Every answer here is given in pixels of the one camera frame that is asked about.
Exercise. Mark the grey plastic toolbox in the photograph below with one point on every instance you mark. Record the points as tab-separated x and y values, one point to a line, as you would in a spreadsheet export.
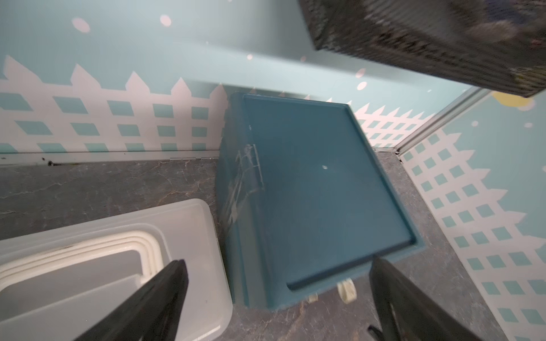
57	284

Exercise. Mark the teal drawer cabinet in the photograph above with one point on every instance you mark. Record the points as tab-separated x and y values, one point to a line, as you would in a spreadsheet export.
303	201

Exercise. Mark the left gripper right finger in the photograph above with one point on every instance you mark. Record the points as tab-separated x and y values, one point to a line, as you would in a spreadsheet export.
407	313

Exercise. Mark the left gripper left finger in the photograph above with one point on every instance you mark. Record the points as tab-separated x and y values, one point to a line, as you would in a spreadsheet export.
152	313

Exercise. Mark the black wire wall basket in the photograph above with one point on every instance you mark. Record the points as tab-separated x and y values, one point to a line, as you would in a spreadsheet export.
497	45

